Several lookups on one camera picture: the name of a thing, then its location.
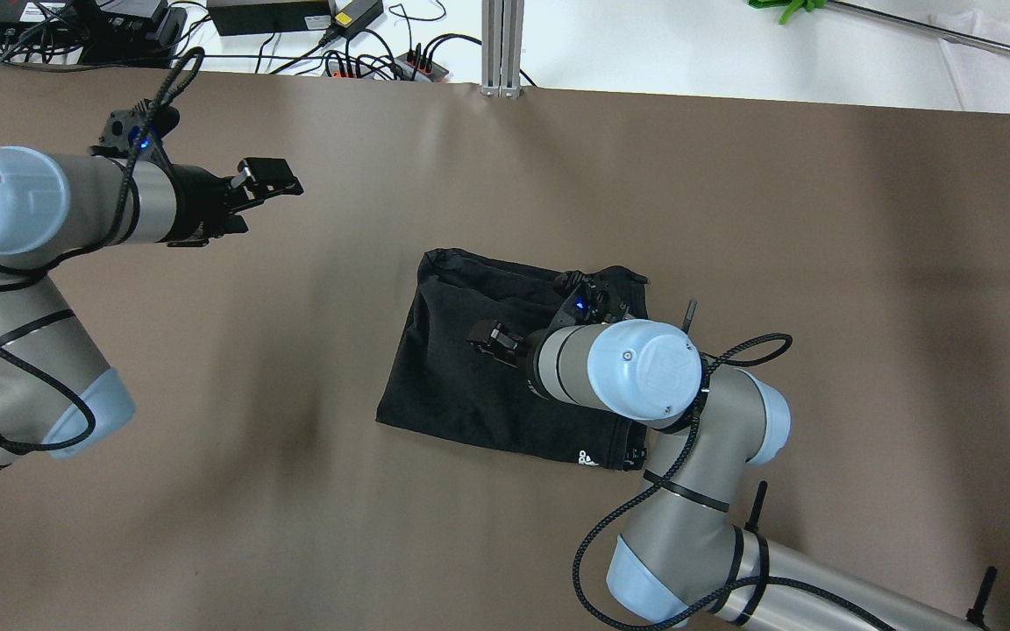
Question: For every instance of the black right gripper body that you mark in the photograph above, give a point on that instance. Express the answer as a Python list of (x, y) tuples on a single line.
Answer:
[(526, 351)]

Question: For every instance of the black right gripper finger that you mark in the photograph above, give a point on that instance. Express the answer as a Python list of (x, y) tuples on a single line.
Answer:
[(495, 340)]

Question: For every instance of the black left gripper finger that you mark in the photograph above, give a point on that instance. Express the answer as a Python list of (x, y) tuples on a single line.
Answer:
[(259, 179)]

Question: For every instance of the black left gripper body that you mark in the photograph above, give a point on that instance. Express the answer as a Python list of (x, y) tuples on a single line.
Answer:
[(200, 205)]

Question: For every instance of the black printed t-shirt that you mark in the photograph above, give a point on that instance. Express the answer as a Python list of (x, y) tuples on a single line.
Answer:
[(440, 385)]

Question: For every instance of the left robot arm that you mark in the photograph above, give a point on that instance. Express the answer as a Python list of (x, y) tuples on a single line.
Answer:
[(58, 393)]

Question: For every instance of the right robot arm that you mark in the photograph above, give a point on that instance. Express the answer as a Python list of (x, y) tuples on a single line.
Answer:
[(677, 553)]

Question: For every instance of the black power adapter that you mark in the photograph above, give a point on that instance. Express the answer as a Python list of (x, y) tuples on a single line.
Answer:
[(235, 18)]

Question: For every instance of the power strip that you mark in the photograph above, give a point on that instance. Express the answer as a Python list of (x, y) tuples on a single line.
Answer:
[(372, 67)]

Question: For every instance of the black computer box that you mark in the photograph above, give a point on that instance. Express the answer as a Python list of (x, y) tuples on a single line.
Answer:
[(91, 33)]

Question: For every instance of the green object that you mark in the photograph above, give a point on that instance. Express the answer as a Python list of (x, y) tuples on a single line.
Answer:
[(788, 7)]

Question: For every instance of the metal rod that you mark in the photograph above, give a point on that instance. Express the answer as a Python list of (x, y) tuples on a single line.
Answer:
[(944, 34)]

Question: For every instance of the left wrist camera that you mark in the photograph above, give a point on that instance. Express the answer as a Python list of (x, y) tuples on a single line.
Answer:
[(128, 129)]

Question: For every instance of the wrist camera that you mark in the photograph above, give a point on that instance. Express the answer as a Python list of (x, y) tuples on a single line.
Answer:
[(128, 129), (587, 301)]

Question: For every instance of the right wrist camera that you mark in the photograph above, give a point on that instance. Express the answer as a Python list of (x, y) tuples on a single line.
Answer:
[(587, 301)]

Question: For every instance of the aluminium frame post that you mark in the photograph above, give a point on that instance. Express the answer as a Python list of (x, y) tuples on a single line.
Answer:
[(502, 30)]

